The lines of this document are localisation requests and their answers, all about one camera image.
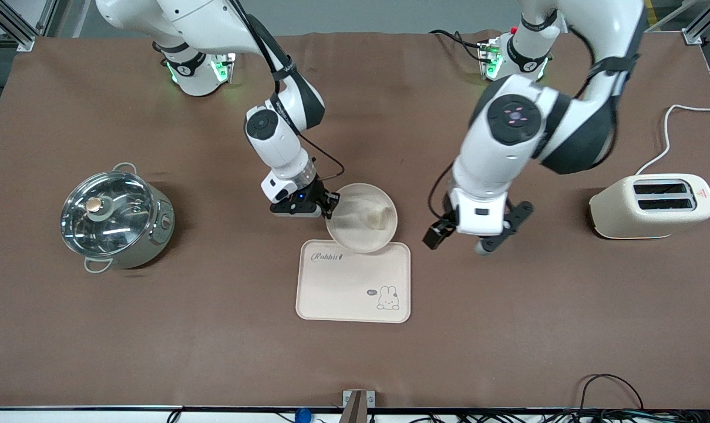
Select white toaster power cable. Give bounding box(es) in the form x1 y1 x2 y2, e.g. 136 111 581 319
635 104 710 176

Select black looped floor cables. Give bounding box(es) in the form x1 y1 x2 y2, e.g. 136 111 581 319
577 374 647 414

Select cream rabbit print tray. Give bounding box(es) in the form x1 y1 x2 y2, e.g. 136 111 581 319
295 239 412 324

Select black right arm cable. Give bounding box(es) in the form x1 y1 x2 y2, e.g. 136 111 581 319
228 0 345 183

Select aluminium frame profile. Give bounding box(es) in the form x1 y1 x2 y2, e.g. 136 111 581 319
0 0 60 52
682 0 710 46

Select small pale bun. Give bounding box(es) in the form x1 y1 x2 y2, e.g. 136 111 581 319
366 206 391 231

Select glass pot lid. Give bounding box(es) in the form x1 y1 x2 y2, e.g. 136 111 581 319
60 171 156 258

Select brown table cover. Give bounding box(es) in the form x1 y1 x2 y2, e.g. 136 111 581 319
0 29 710 410

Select green electric cooking pot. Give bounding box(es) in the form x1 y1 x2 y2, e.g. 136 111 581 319
66 162 176 274

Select round cream plate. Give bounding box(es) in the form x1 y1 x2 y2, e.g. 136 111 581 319
325 183 399 254

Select cream two-slot toaster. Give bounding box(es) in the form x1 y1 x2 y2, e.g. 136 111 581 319
589 173 710 240

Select black left arm base cable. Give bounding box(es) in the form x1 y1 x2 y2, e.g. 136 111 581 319
429 29 488 63

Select metal clamp bracket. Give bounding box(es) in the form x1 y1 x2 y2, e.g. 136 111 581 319
342 390 376 423

